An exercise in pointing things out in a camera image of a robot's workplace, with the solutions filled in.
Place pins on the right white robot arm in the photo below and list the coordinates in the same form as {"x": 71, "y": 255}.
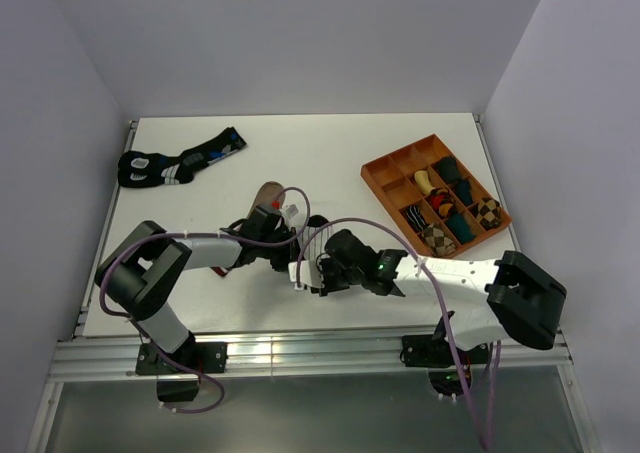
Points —
{"x": 481, "y": 301}

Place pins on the brown checkered rolled sock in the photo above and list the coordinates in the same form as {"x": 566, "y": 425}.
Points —
{"x": 488, "y": 213}

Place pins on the aluminium table rail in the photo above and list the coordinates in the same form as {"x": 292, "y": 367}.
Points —
{"x": 346, "y": 351}

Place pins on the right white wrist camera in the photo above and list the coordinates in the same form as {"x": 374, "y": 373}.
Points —
{"x": 305, "y": 275}

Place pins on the orange compartment tray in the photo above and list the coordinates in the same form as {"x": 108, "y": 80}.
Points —
{"x": 391, "y": 179}

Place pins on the black blue patterned sock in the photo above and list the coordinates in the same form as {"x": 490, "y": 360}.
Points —
{"x": 139, "y": 170}

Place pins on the brown sock red stripes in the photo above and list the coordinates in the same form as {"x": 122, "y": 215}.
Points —
{"x": 270, "y": 192}

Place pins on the black white striped rolled sock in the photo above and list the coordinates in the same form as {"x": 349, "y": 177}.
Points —
{"x": 415, "y": 218}

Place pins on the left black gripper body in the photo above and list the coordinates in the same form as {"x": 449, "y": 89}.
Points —
{"x": 279, "y": 256}

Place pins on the yellow rolled sock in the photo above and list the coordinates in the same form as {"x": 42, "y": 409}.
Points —
{"x": 423, "y": 182}

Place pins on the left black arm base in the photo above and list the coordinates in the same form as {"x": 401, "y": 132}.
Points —
{"x": 184, "y": 374}

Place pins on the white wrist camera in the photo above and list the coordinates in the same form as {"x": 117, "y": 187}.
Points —
{"x": 292, "y": 215}
{"x": 305, "y": 275}

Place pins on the dark green rolled sock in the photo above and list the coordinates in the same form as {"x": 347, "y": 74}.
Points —
{"x": 447, "y": 169}

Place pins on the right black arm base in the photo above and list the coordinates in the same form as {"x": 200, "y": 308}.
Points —
{"x": 433, "y": 354}

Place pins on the brown argyle rolled sock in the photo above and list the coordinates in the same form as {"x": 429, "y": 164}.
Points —
{"x": 437, "y": 241}

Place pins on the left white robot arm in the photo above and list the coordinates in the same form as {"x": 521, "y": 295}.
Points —
{"x": 141, "y": 273}

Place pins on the red black rolled sock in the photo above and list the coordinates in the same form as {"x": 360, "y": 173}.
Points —
{"x": 441, "y": 202}

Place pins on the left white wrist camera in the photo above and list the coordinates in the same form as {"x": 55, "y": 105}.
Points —
{"x": 292, "y": 215}

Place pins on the dark teal rolled sock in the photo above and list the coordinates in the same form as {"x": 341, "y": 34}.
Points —
{"x": 462, "y": 190}

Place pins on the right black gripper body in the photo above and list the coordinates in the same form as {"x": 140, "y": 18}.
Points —
{"x": 337, "y": 278}

